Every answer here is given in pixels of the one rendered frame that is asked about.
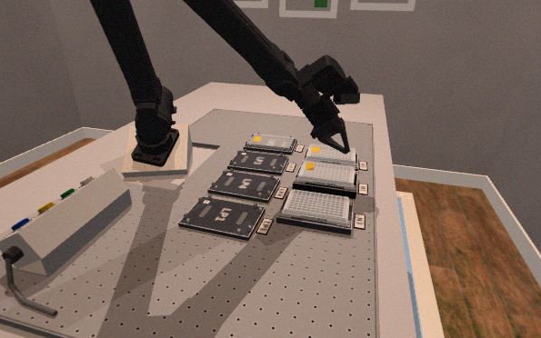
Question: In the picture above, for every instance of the grey operator panel with coloured keys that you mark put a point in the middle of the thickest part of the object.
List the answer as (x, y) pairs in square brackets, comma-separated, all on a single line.
[(55, 236)]

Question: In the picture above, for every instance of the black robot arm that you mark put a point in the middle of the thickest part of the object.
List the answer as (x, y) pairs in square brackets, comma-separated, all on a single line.
[(154, 102)]

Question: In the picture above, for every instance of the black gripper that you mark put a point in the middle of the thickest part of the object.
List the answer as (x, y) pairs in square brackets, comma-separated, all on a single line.
[(324, 132)]

